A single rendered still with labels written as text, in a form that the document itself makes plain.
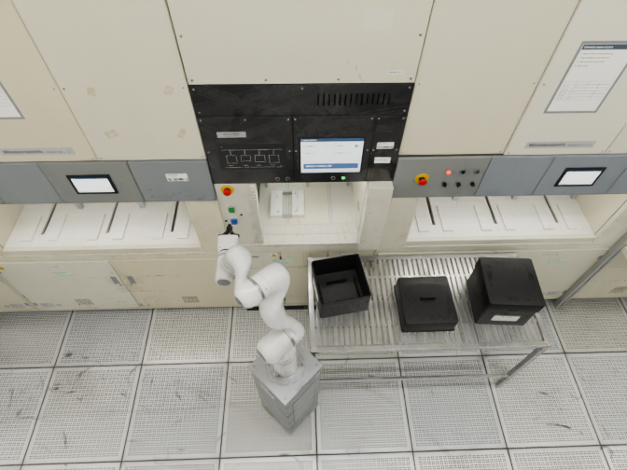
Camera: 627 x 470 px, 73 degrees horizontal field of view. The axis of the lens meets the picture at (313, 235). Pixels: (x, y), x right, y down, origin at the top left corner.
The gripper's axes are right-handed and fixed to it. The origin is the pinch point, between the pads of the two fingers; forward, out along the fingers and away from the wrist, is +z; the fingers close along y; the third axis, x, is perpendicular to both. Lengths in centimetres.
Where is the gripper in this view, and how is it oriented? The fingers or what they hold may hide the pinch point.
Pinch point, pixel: (229, 228)
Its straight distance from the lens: 220.2
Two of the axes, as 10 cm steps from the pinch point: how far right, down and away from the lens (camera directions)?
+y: 10.0, -0.2, 0.3
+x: 0.1, -5.9, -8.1
